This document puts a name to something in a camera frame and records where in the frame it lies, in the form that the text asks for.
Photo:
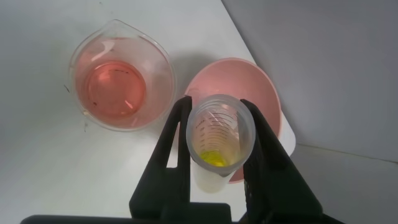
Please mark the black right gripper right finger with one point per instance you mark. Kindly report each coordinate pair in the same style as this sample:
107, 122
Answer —
280, 193

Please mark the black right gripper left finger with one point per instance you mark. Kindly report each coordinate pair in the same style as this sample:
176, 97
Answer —
155, 186

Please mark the test tube with yellow pigment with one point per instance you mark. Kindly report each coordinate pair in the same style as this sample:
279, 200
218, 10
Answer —
217, 137

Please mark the clear plastic beaker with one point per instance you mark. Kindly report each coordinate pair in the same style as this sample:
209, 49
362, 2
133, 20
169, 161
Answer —
115, 90

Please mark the pink bowl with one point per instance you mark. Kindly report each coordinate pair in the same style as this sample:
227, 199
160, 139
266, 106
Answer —
242, 84

